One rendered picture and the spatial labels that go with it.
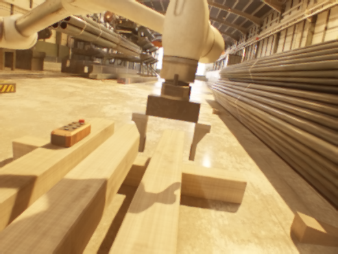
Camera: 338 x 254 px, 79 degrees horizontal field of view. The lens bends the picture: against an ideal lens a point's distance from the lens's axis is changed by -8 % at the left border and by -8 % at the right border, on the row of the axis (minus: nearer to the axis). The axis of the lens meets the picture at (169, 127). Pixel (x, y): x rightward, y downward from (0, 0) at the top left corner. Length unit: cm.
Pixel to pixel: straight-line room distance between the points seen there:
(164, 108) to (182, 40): 16
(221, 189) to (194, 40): 61
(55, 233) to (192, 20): 48
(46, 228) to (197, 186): 62
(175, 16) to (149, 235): 44
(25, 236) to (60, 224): 6
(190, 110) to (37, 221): 38
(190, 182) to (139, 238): 54
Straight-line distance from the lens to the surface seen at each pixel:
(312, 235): 89
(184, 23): 51
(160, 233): 41
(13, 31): 138
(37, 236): 41
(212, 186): 91
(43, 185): 62
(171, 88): 46
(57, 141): 75
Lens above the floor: 46
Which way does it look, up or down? 13 degrees down
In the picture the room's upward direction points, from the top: 9 degrees clockwise
